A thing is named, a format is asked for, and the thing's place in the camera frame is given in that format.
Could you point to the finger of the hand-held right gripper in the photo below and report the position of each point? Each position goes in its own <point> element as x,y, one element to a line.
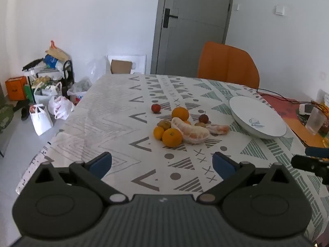
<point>317,151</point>
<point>303,161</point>

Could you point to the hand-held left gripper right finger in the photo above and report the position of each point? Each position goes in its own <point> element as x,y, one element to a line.
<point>222,166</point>

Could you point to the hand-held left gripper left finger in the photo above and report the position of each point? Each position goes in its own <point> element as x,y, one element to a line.
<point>101,163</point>

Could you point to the small peeled pomelo piece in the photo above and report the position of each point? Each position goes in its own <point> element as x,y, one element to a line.
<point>218,129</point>

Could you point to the large peeled pomelo piece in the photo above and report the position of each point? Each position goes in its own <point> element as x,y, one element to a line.
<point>190,131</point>

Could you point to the dark red round fruit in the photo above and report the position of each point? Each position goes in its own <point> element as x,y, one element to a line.
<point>203,118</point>

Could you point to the white plate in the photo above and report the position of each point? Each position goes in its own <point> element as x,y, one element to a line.
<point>257,119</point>

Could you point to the medium orange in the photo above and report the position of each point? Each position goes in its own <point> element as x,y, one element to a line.
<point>171,137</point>

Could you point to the large orange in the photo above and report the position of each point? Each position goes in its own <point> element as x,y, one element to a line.
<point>180,113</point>

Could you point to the olive brown round fruit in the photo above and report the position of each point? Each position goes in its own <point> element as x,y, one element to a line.
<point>164,124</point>

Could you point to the clear plastic cup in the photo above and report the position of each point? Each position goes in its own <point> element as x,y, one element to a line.
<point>315,120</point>

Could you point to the white charger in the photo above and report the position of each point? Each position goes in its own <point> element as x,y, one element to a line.
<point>306,108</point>

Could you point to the red orange table mat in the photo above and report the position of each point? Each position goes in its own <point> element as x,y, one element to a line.
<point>290,110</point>

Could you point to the small orange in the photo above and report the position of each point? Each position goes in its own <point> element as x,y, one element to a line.
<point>158,132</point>

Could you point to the white plastic bag red print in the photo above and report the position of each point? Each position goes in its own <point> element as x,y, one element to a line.
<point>60,106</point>

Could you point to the white paper bag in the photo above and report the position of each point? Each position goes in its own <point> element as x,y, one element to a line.
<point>41,120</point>

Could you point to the grey white plastic bag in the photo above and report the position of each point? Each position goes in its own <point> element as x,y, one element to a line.
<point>79,90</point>

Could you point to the small red fruit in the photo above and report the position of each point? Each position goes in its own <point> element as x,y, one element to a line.
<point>155,107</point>

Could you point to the black metal rack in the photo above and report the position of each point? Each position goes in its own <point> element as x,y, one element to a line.
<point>68,76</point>

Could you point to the black shoes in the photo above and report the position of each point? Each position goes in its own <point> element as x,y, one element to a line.
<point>24,109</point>

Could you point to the clear plastic bag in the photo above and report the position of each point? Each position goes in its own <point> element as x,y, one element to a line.
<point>99,68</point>

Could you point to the cardboard box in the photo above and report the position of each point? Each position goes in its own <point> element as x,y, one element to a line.
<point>120,67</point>

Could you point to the green bag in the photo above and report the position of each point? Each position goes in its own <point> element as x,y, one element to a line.
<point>28,92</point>

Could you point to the orange chair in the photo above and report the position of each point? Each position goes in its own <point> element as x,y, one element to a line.
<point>227,64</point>

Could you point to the camouflage cloth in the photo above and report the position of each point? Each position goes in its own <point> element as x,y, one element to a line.
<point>5,117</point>

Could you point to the blue packet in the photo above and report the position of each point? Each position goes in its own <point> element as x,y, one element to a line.
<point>51,61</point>

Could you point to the orange box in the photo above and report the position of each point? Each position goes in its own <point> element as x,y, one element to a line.
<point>15,87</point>

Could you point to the tan paper bag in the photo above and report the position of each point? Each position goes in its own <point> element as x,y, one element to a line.
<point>57,52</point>

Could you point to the black flat item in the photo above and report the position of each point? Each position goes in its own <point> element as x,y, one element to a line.
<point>33,63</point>

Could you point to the grey door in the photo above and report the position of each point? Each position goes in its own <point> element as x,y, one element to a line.
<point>195,28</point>

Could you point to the white light switch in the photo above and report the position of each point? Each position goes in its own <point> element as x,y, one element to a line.
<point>280,10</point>

